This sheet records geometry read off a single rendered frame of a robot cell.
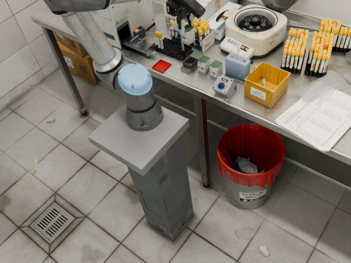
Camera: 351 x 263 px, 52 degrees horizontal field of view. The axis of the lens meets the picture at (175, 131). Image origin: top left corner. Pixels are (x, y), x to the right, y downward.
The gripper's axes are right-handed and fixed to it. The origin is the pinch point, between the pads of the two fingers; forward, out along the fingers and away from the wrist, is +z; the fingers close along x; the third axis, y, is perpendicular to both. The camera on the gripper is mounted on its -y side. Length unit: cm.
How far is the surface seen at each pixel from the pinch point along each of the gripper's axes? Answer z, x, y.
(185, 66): 17.0, 2.7, 0.8
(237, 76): 16.8, -3.6, -23.4
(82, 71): 97, -19, 134
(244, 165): 85, -6, -28
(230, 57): 9.1, -4.7, -18.8
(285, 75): 11.2, -8.6, -42.9
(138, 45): 13.1, 6.2, 26.4
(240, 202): 97, 9, -36
